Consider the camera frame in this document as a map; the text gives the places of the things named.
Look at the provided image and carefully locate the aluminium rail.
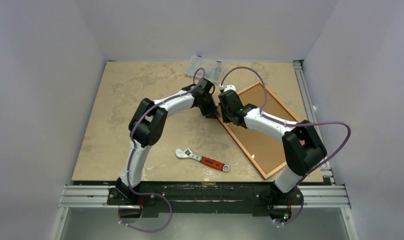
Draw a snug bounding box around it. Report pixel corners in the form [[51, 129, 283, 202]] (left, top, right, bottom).
[[57, 184, 351, 210], [293, 60, 335, 185]]

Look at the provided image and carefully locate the aluminium front rail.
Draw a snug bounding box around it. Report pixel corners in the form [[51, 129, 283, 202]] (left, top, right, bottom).
[[57, 184, 351, 210]]

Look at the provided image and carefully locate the red wooden photo frame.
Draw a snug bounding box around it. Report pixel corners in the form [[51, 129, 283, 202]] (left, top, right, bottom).
[[218, 89, 300, 180]]

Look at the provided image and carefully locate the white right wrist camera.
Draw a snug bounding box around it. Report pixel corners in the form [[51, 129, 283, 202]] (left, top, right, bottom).
[[219, 84, 236, 93]]

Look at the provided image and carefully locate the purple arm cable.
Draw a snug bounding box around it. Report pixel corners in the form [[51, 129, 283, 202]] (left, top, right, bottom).
[[117, 67, 206, 233], [220, 66, 352, 227]]

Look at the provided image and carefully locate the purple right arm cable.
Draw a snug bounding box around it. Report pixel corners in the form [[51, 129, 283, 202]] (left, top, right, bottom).
[[220, 66, 352, 227]]

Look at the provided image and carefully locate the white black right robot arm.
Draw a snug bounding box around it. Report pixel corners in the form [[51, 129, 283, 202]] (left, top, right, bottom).
[[219, 90, 327, 204]]

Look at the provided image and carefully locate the aluminium right side rail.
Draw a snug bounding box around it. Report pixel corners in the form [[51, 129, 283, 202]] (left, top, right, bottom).
[[293, 60, 335, 185]]

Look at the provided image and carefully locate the clear plastic organizer box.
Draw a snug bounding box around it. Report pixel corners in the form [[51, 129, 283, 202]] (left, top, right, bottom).
[[184, 55, 225, 85]]

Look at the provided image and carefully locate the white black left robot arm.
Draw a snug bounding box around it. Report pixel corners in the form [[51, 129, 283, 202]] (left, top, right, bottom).
[[115, 78, 218, 205]]

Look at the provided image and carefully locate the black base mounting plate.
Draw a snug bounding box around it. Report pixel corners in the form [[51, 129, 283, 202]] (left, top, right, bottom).
[[107, 181, 302, 222]]

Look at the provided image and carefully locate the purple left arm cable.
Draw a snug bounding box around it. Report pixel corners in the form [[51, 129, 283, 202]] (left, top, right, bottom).
[[117, 67, 206, 233]]

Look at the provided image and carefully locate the red handled adjustable wrench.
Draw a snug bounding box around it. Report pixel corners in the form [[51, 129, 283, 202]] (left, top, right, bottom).
[[175, 148, 230, 173]]

